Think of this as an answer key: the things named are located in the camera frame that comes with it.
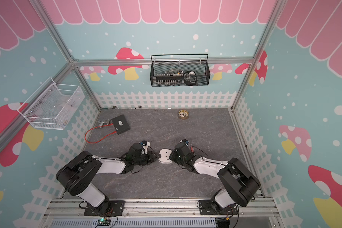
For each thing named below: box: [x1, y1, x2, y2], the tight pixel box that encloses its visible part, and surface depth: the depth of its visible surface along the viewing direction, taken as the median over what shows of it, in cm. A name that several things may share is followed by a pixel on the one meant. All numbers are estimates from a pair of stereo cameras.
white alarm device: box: [158, 148, 173, 164], surface depth 91 cm
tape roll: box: [178, 109, 190, 120], surface depth 118 cm
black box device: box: [111, 114, 131, 135], surface depth 111 cm
